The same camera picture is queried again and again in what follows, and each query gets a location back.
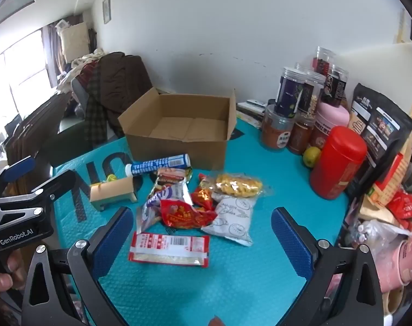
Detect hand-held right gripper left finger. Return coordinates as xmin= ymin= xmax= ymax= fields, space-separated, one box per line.
xmin=20 ymin=206 xmax=135 ymax=326

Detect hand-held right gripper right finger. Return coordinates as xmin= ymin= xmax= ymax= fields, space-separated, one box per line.
xmin=271 ymin=206 xmax=388 ymax=326

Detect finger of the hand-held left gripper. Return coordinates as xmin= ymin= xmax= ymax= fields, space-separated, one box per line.
xmin=0 ymin=169 xmax=77 ymax=226
xmin=0 ymin=155 xmax=35 ymax=198

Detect small tan box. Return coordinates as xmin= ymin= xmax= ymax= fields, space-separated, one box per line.
xmin=89 ymin=177 xmax=138 ymax=212

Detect purple silver snack packet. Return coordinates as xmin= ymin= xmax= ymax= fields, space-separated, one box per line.
xmin=136 ymin=181 xmax=193 ymax=235

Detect red white noodle packet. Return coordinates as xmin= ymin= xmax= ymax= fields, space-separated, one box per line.
xmin=128 ymin=231 xmax=210 ymax=268

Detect white printed snack packet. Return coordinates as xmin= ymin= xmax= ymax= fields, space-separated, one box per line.
xmin=201 ymin=193 xmax=257 ymax=247

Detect large red snack packet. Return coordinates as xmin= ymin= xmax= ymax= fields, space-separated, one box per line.
xmin=160 ymin=200 xmax=218 ymax=229

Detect clear bag yellow crisps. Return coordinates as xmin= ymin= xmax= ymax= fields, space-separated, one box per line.
xmin=206 ymin=173 xmax=265 ymax=199

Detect green brown snack packet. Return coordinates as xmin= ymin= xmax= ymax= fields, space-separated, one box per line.
xmin=153 ymin=167 xmax=193 ymax=194

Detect blue tablet tube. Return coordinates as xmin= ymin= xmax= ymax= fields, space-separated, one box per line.
xmin=124 ymin=154 xmax=191 ymax=177

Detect small red snack packet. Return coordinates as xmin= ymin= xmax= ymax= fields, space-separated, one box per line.
xmin=191 ymin=173 xmax=215 ymax=211

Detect brown cardboard box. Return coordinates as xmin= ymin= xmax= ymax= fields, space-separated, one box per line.
xmin=117 ymin=86 xmax=242 ymax=170

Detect person's left hand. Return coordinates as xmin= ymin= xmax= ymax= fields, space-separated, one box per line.
xmin=0 ymin=251 xmax=26 ymax=299

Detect dark wooden furniture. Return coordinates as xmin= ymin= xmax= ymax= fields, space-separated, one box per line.
xmin=5 ymin=92 xmax=70 ymax=191

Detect teal foam mat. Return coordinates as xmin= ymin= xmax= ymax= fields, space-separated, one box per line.
xmin=53 ymin=119 xmax=349 ymax=326

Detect plaid cloth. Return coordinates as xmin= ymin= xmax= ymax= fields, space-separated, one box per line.
xmin=82 ymin=63 xmax=106 ymax=141

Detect clear plastic bag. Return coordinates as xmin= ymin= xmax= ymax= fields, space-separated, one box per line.
xmin=349 ymin=217 xmax=402 ymax=255

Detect green lime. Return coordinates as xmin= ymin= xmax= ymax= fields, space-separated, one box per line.
xmin=303 ymin=147 xmax=321 ymax=168

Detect red canister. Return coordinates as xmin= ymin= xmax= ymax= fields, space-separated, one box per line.
xmin=309 ymin=126 xmax=368 ymax=200

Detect clear jar brown contents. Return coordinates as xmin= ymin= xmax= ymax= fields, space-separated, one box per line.
xmin=287 ymin=114 xmax=317 ymax=155

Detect pile of clothes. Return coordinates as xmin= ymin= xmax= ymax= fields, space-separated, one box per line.
xmin=58 ymin=49 xmax=106 ymax=92

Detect pink paper cup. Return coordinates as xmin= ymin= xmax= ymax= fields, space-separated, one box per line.
xmin=379 ymin=227 xmax=412 ymax=293

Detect brown jacket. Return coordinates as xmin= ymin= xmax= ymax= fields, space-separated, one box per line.
xmin=87 ymin=52 xmax=155 ymax=136

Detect purple curtain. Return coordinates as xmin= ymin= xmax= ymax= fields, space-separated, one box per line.
xmin=41 ymin=24 xmax=65 ymax=90

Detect orange white carton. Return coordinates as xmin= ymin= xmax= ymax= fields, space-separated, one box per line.
xmin=367 ymin=153 xmax=412 ymax=208

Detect pink canister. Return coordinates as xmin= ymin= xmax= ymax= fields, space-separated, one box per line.
xmin=309 ymin=101 xmax=350 ymax=150

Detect clear jar with oats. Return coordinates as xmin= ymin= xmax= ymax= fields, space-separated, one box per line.
xmin=296 ymin=70 xmax=326 ymax=119

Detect black stand-up pouch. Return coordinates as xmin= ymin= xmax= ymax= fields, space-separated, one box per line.
xmin=345 ymin=83 xmax=412 ymax=194

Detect clear jar purple label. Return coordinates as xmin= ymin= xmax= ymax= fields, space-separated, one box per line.
xmin=274 ymin=67 xmax=306 ymax=118

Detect clear jar dark label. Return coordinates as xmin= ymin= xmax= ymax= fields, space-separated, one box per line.
xmin=321 ymin=64 xmax=349 ymax=106

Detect clear jar red black label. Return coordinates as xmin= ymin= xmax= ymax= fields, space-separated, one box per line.
xmin=311 ymin=46 xmax=337 ymax=75

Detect white foam board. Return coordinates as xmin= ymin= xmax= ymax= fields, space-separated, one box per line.
xmin=338 ymin=41 xmax=412 ymax=109

